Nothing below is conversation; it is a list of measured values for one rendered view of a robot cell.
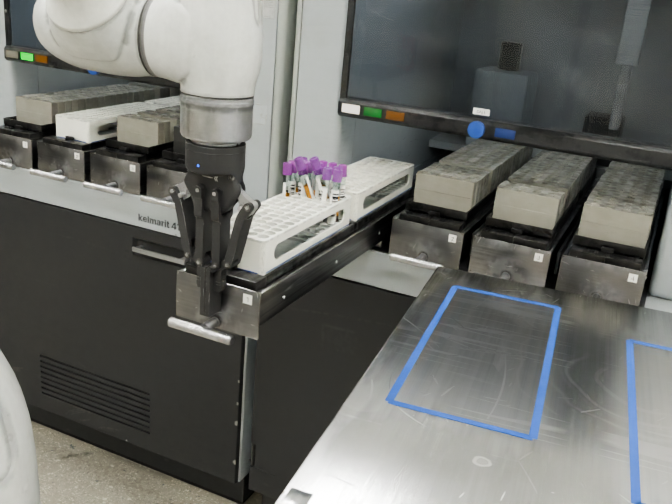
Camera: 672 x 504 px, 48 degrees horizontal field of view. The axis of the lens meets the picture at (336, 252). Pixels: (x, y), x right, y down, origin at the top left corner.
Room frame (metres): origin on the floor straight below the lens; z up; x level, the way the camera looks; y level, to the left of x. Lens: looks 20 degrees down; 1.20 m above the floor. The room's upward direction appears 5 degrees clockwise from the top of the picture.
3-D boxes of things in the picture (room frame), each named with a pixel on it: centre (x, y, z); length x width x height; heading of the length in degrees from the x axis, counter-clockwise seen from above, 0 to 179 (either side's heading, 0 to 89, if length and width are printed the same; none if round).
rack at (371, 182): (1.41, -0.04, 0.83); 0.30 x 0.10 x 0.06; 157
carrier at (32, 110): (1.77, 0.74, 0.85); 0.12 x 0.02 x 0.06; 67
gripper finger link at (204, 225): (0.94, 0.17, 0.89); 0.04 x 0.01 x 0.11; 157
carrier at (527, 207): (1.31, -0.33, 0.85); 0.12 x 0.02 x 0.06; 66
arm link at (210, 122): (0.93, 0.16, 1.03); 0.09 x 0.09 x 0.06
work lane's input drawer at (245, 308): (1.24, 0.03, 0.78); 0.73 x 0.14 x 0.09; 157
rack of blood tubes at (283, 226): (1.12, 0.08, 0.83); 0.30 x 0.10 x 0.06; 157
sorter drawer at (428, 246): (1.59, -0.29, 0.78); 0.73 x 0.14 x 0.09; 157
